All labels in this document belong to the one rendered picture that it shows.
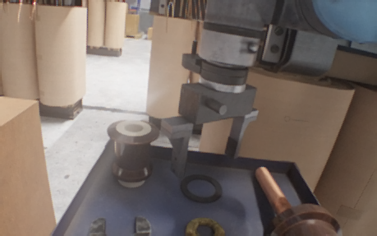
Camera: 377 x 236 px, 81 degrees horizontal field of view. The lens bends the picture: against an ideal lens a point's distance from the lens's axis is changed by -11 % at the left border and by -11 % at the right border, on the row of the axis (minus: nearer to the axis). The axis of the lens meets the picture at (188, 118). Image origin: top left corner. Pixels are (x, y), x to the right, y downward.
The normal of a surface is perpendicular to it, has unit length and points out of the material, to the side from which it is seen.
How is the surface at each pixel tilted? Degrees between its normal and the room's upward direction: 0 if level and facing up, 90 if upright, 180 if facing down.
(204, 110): 90
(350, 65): 90
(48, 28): 90
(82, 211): 0
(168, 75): 90
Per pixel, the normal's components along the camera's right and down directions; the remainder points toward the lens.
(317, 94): 0.03, 0.40
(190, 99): -0.79, 0.14
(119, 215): 0.14, -0.91
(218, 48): -0.47, 0.29
